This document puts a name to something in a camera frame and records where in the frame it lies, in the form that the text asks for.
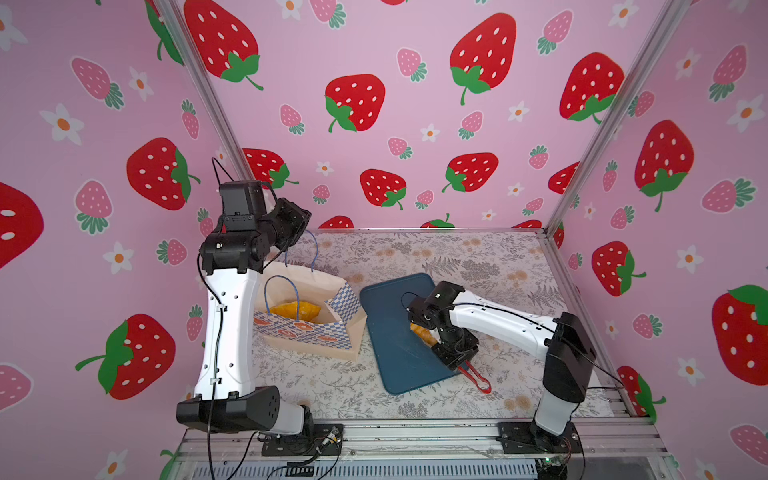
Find croissant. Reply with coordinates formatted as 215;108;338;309
269;300;321;323

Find red handled metal tongs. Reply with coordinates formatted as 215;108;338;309
457;361;493;395

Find large glazed ring pastry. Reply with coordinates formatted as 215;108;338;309
410;323;439;348

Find aluminium corner post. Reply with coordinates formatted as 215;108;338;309
543;0;690;239
157;1;260;180

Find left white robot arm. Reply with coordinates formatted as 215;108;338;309
176;198;311;435

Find left aluminium corner post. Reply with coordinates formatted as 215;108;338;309
157;1;260;180

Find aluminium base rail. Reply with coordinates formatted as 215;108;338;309
168;417;683;479

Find teal plastic tray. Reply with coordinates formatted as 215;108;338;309
359;273;457;395

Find right aluminium corner post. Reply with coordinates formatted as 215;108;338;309
543;0;690;239

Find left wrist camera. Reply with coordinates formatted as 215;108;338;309
211;157;274;234

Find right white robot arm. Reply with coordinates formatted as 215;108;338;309
406;281;597;439

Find checkered paper bag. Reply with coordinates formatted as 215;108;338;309
253;260;367;361

